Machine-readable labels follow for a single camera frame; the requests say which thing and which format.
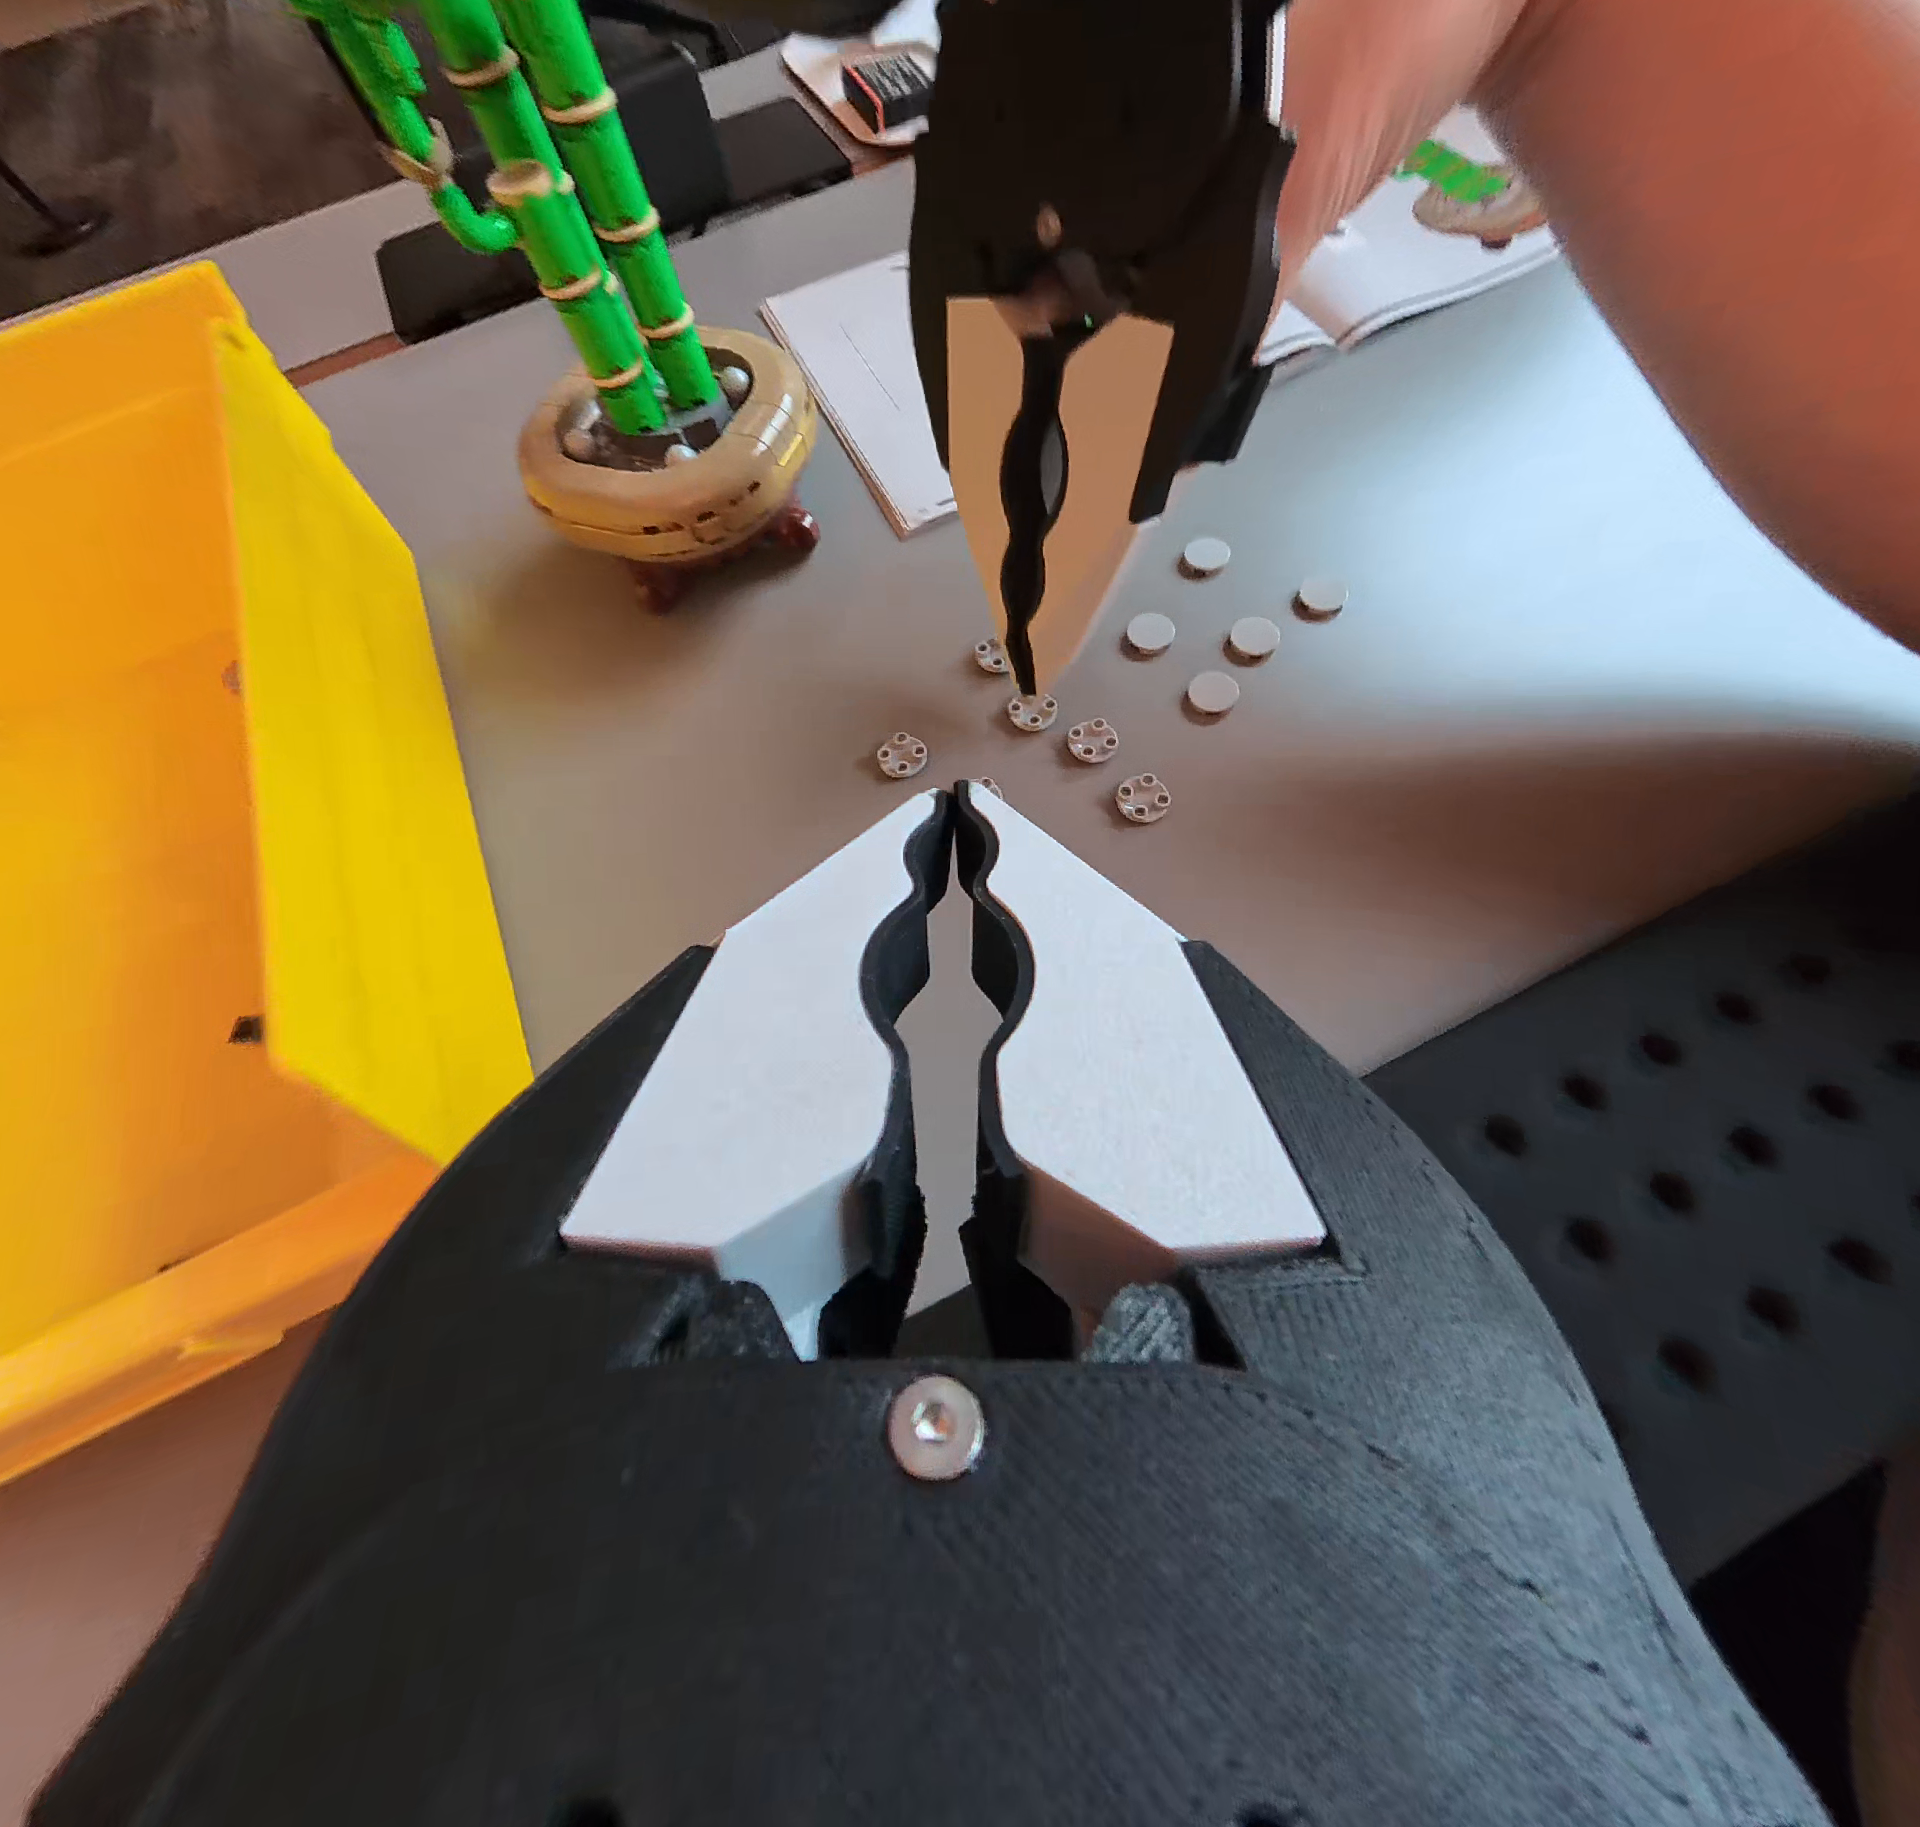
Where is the yellow plastic bin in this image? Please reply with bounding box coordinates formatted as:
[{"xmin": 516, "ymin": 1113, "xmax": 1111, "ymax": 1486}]
[{"xmin": 0, "ymin": 259, "xmax": 535, "ymax": 1486}]

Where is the lego instruction booklet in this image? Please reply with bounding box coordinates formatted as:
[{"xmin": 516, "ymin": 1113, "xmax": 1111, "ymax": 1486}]
[{"xmin": 763, "ymin": 103, "xmax": 1565, "ymax": 541}]

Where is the green lego bamboo plant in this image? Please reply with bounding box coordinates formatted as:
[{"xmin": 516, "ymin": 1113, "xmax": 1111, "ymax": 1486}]
[{"xmin": 179, "ymin": 0, "xmax": 824, "ymax": 616}]

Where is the small black red box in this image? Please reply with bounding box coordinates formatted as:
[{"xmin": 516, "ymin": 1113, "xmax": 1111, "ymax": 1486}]
[{"xmin": 840, "ymin": 44, "xmax": 940, "ymax": 144}]

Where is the person's right hand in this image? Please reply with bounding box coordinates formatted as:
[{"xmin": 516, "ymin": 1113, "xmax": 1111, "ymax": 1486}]
[{"xmin": 1273, "ymin": 0, "xmax": 1595, "ymax": 243}]

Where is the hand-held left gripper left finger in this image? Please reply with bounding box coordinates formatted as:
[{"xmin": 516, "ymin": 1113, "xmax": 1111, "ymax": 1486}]
[{"xmin": 561, "ymin": 788, "xmax": 957, "ymax": 1360}]

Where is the black perforated mat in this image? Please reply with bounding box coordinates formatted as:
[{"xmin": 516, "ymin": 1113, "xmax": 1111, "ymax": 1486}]
[{"xmin": 1372, "ymin": 804, "xmax": 1920, "ymax": 1585}]

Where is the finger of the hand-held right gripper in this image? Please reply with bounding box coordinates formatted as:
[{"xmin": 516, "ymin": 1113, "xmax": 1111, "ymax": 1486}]
[
  {"xmin": 1026, "ymin": 316, "xmax": 1183, "ymax": 695},
  {"xmin": 944, "ymin": 294, "xmax": 1043, "ymax": 695}
]

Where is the group of round studded plates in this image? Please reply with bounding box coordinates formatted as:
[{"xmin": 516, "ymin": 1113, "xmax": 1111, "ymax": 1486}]
[{"xmin": 877, "ymin": 637, "xmax": 1173, "ymax": 828}]

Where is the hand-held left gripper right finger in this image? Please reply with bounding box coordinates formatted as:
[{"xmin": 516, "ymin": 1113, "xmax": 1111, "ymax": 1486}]
[{"xmin": 957, "ymin": 780, "xmax": 1331, "ymax": 1360}]

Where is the person's right forearm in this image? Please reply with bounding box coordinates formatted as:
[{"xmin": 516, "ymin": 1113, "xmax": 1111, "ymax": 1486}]
[{"xmin": 1462, "ymin": 0, "xmax": 1920, "ymax": 667}]

